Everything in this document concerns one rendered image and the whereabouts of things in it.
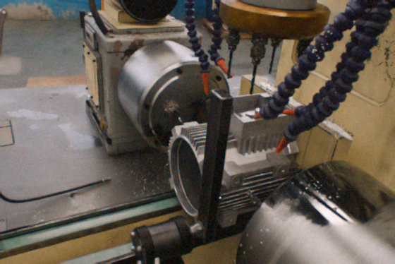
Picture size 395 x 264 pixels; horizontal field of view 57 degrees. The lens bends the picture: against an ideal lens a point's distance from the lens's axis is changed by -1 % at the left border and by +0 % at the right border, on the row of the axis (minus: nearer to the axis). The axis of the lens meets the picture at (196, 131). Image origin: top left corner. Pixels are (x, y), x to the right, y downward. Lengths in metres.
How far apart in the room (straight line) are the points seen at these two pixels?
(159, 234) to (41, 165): 0.65
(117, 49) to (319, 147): 0.59
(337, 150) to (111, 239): 0.46
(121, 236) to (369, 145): 0.52
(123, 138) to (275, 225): 0.73
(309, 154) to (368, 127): 0.13
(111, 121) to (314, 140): 0.62
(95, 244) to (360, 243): 0.51
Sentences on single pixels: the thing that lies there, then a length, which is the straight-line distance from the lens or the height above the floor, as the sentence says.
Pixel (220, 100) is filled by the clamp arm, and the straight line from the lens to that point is 0.46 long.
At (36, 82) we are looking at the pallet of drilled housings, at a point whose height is 0.15.
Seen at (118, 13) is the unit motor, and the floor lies 1.20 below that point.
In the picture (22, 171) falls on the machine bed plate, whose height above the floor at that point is 0.80.
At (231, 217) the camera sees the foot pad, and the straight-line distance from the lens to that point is 0.69.
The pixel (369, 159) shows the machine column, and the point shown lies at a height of 1.07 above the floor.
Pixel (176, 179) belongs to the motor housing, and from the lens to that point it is 0.78.
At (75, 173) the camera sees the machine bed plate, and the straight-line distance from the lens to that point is 1.10.
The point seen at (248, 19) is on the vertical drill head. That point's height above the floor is 1.32.
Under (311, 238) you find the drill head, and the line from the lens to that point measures 0.46.
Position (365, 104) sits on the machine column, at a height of 1.17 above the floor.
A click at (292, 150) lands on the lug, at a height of 1.08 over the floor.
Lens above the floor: 1.44
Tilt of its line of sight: 29 degrees down
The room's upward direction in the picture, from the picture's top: 5 degrees clockwise
